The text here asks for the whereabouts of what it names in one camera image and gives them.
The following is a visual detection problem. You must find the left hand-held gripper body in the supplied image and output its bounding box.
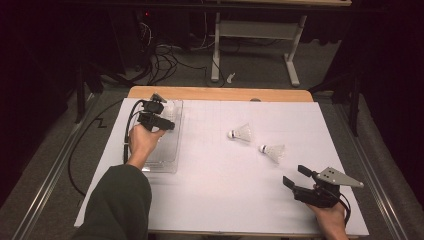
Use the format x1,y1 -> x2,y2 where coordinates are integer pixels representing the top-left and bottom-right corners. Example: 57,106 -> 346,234
135,93 -> 168,133

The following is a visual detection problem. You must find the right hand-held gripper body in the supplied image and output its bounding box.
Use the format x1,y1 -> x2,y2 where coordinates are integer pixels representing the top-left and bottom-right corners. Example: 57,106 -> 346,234
292,166 -> 365,209

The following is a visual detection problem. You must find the white plastic shuttlecock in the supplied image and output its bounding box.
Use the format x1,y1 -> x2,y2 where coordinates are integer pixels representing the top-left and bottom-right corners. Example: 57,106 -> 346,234
161,99 -> 178,121
227,123 -> 253,143
258,143 -> 287,164

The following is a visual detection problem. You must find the clear plastic tray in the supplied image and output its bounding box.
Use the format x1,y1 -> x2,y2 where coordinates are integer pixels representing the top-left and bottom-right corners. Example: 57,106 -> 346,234
124,98 -> 184,174

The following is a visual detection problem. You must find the person's left hand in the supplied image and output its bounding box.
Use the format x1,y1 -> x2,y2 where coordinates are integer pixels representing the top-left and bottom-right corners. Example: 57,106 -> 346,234
127,124 -> 167,169

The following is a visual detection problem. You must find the person's right hand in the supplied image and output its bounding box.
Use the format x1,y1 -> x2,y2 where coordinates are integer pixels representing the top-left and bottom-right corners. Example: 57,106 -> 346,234
306,202 -> 350,240

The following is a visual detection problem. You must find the black metal stand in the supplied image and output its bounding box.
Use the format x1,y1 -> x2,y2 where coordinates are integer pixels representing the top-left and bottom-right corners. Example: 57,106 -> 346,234
74,63 -> 104,124
308,71 -> 363,138

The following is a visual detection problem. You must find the black computer tower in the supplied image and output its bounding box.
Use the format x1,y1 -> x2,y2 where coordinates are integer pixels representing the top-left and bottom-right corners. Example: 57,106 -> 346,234
133,9 -> 192,51

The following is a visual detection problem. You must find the dark curtain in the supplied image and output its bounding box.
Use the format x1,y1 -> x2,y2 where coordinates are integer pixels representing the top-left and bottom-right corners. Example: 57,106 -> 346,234
0,0 -> 78,208
339,0 -> 424,208

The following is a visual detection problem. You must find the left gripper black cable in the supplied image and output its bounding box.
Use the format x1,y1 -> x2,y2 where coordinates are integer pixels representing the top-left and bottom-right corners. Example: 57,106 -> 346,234
122,99 -> 148,165

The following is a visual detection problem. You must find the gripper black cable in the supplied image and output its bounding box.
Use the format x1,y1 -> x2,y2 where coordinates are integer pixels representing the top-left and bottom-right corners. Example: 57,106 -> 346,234
339,192 -> 352,225
122,99 -> 148,165

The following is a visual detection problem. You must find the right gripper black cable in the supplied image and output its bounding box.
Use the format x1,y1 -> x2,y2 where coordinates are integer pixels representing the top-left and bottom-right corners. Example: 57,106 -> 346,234
339,192 -> 352,225

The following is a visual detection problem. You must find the tangle of floor cables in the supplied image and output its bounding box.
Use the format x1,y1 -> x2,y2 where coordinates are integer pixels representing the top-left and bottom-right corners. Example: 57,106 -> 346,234
134,20 -> 221,88

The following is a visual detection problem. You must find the aluminium floor rail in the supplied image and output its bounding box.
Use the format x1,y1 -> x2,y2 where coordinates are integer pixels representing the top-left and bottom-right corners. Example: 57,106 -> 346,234
336,103 -> 401,240
13,93 -> 101,240

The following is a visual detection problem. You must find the black floor cable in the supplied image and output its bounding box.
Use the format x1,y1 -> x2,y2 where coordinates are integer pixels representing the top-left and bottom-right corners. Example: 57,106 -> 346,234
67,99 -> 125,197

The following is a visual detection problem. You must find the white frame desk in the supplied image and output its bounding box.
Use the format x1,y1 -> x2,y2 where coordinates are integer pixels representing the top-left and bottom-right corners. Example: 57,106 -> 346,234
203,0 -> 353,88

